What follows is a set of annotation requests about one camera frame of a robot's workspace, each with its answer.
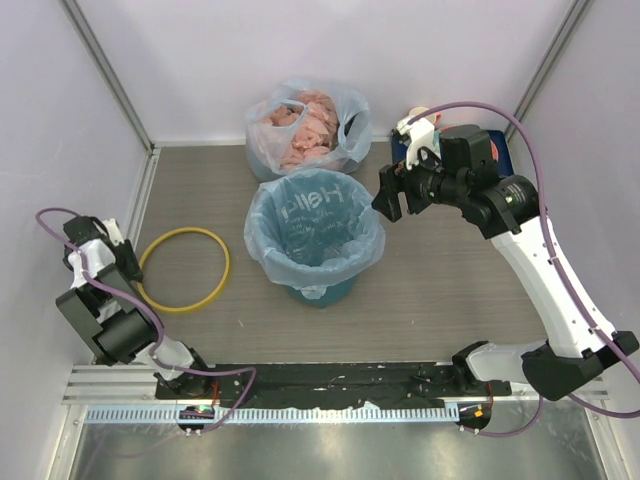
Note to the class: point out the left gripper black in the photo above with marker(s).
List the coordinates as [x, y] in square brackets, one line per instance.
[131, 271]

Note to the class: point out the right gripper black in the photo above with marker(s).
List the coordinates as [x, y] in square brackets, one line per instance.
[395, 179]

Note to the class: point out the light blue plastic bag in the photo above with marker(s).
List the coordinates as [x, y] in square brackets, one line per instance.
[313, 229]

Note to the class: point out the teal trash bin yellow rim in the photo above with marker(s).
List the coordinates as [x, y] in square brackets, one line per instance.
[332, 295]

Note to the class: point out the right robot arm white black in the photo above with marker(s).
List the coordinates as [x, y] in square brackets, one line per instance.
[456, 168]

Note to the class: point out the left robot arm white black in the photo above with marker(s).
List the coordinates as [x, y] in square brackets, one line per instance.
[115, 330]

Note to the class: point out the plastic bag with pink trash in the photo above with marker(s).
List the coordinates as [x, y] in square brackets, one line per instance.
[308, 123]

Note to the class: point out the dark blue tray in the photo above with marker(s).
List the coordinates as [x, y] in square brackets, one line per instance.
[505, 167]

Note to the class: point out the red blue floral plate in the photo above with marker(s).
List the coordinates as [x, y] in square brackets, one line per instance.
[494, 151]

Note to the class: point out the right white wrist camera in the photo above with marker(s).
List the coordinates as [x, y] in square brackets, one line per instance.
[416, 136]

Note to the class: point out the aluminium frame rail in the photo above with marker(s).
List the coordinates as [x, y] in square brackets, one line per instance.
[98, 384]

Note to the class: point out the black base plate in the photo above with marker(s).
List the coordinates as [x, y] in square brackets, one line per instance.
[334, 386]

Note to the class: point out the white slotted cable duct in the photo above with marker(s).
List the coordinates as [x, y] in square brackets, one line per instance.
[193, 415]

